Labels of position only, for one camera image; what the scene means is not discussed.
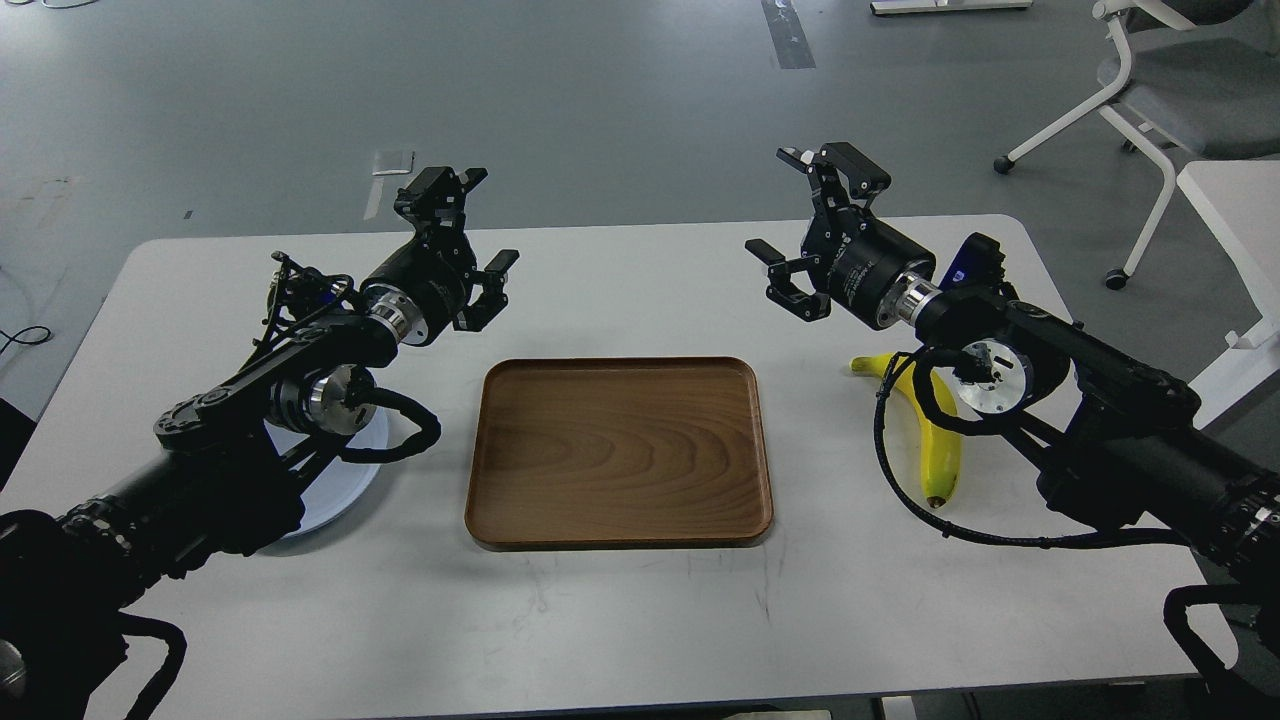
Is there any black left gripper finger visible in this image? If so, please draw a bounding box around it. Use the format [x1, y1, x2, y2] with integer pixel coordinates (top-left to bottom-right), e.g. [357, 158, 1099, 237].
[454, 249, 520, 332]
[393, 167, 489, 249]

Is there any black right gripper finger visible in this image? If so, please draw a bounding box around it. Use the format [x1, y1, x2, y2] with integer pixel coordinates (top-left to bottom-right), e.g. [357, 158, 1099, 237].
[744, 238, 829, 322]
[776, 142, 891, 233]

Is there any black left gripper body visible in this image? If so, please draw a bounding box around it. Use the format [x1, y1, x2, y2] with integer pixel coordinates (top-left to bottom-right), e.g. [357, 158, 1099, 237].
[361, 233, 476, 347]

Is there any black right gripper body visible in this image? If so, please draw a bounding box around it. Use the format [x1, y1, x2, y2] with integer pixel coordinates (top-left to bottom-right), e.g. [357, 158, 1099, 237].
[805, 206, 936, 331]

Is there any light blue round plate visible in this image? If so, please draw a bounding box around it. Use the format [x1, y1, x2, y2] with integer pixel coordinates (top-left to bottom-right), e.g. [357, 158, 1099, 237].
[280, 409, 390, 542]

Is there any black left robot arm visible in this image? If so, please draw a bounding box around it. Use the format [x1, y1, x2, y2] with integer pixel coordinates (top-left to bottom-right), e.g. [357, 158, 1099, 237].
[1, 167, 518, 719]

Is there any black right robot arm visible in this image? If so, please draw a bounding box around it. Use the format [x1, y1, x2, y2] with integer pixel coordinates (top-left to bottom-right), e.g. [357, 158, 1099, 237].
[746, 142, 1277, 611]

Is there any yellow banana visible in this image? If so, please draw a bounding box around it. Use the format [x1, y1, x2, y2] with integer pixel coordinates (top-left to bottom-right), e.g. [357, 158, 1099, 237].
[849, 352, 963, 510]

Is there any brown wooden tray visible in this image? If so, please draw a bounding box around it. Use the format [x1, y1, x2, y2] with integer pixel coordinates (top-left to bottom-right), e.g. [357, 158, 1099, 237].
[463, 356, 774, 551]

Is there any white grey office chair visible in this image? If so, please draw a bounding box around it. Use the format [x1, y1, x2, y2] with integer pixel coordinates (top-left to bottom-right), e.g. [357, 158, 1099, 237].
[993, 1, 1279, 290]

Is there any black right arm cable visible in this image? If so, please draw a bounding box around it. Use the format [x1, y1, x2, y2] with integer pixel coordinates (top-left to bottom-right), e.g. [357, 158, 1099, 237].
[873, 345, 1201, 550]

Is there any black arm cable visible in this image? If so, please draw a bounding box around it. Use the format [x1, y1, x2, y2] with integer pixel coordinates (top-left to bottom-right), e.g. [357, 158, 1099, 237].
[335, 386, 443, 465]
[873, 345, 1201, 550]

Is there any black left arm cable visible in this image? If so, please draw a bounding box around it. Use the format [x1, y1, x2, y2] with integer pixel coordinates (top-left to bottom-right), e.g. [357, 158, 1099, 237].
[335, 386, 443, 465]

